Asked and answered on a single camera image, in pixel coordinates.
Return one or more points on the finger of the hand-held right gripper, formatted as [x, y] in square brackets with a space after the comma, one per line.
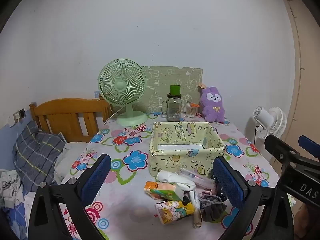
[280, 150]
[310, 146]

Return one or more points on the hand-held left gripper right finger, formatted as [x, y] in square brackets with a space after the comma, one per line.
[228, 180]

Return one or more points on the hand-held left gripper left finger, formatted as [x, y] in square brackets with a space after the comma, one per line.
[96, 177]

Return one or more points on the clear plastic zip bag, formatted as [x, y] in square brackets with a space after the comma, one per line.
[197, 176]

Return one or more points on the dark grey cloth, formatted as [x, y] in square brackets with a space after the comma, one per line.
[212, 210]

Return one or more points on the white beige sock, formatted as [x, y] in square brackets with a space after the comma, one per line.
[196, 210]

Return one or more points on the white cloth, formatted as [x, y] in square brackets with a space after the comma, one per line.
[175, 178]

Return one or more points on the yellow cartoon fabric storage box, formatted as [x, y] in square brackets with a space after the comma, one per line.
[175, 160]

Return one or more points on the yellow cartoon pouch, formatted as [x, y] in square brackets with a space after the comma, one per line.
[175, 212]

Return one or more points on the orange green tissue packet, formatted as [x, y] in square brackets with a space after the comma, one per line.
[163, 191]

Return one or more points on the white standing fan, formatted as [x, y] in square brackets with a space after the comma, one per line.
[267, 123]

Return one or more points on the white crumpled bedding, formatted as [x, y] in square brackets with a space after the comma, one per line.
[71, 155]

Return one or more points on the grey plaid pillow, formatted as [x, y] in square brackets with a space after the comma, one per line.
[37, 152]

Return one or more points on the wooden bed headboard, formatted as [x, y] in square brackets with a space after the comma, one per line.
[65, 120]

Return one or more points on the beige door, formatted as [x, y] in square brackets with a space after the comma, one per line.
[303, 80]

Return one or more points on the purple plush bunny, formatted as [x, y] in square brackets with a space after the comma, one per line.
[212, 105]

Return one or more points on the clear cotton swab container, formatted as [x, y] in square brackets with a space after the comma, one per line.
[191, 110]

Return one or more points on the glass mug jar green lid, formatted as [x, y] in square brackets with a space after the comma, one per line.
[173, 107]

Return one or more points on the green desk fan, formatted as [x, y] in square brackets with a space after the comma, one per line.
[121, 85]

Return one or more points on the green cartoon print board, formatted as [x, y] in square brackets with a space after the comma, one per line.
[165, 77]

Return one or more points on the wall socket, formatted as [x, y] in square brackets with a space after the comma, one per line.
[19, 116]

